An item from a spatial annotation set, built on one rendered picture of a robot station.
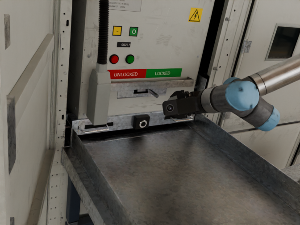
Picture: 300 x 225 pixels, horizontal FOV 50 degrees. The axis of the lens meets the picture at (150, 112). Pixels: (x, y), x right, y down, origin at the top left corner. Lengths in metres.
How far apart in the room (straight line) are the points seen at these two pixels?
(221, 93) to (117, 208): 0.40
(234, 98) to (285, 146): 1.14
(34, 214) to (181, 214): 0.39
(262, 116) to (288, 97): 0.83
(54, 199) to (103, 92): 0.46
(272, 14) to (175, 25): 0.42
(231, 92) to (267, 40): 0.64
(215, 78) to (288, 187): 0.50
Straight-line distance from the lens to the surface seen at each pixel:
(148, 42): 1.16
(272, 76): 1.05
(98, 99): 1.02
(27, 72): 0.63
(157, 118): 1.30
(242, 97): 0.83
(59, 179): 1.22
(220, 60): 1.33
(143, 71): 1.18
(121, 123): 1.22
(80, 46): 1.09
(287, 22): 1.51
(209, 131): 1.35
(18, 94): 0.54
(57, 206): 1.29
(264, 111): 0.91
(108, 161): 1.08
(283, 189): 1.15
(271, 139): 1.81
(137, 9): 1.11
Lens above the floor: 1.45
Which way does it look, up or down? 25 degrees down
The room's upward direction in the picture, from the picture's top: 10 degrees clockwise
